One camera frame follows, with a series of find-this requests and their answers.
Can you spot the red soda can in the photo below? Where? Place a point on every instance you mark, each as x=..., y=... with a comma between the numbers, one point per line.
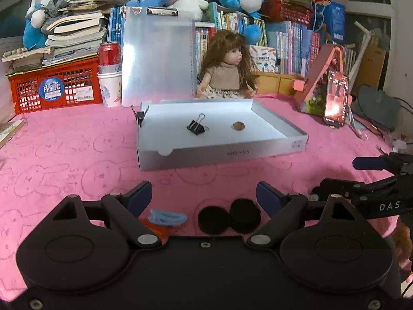
x=109, y=55

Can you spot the white cardboard box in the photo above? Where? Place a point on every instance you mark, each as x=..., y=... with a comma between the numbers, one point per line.
x=222, y=155

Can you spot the red hair clip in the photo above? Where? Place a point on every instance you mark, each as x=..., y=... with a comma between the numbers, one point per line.
x=158, y=231

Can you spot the pink bunny-print blanket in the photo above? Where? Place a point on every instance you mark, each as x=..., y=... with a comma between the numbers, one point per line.
x=80, y=155

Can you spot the wooden drawer organizer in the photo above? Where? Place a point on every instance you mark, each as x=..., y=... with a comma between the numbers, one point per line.
x=280, y=84

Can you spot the black round lid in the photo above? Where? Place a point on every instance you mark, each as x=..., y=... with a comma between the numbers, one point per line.
x=245, y=215
x=213, y=221

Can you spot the blue gift bag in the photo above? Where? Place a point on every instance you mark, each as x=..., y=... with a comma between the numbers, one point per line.
x=332, y=21

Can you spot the colourful patterned box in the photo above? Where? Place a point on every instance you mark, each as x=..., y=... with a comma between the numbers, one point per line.
x=263, y=58

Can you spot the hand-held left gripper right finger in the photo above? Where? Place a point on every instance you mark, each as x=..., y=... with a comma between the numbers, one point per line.
x=267, y=197

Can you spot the blue and white plush toy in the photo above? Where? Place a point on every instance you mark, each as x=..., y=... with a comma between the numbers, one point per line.
x=32, y=29

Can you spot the brown walnut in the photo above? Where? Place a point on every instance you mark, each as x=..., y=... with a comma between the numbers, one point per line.
x=238, y=126

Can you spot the brown-haired doll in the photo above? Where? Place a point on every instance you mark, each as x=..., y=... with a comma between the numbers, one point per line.
x=222, y=74

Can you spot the row of upright books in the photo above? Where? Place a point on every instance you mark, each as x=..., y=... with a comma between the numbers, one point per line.
x=290, y=48

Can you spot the red mesh basket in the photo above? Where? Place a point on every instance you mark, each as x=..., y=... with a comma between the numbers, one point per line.
x=287, y=11

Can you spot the grey bag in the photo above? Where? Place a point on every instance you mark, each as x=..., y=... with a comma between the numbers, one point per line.
x=376, y=109

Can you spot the white paper cup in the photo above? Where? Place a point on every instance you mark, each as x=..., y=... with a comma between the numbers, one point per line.
x=111, y=87

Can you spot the pink cardboard stand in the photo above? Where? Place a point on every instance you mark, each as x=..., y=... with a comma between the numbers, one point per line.
x=317, y=71

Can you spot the blue hair clip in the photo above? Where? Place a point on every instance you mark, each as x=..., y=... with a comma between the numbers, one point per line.
x=167, y=217

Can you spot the grey plush toy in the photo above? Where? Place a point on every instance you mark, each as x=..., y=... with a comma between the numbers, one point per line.
x=55, y=9

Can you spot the smartphone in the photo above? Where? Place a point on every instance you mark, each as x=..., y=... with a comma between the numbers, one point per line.
x=337, y=100

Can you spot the stack of worn books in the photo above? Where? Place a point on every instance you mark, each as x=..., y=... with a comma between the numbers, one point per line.
x=74, y=35

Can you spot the red plastic crate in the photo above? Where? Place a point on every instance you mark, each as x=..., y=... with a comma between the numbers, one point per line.
x=64, y=87

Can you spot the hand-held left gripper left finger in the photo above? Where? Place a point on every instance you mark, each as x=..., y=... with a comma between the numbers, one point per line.
x=140, y=197

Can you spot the brown cardboard sheet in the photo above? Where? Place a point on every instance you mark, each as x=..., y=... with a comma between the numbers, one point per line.
x=372, y=63

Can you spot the small black binder clip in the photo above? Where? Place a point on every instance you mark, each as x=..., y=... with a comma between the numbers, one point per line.
x=140, y=116

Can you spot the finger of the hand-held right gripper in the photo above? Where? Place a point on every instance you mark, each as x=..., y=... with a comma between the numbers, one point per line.
x=367, y=163
x=338, y=187

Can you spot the open book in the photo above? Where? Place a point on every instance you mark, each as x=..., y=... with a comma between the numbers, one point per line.
x=9, y=132

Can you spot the person's right forearm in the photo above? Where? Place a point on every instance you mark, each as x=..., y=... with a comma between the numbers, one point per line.
x=405, y=258

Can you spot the large black binder clip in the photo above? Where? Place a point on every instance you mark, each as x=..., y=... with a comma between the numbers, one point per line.
x=196, y=126

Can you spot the translucent clipboard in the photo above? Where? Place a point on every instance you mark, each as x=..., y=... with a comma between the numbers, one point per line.
x=155, y=58

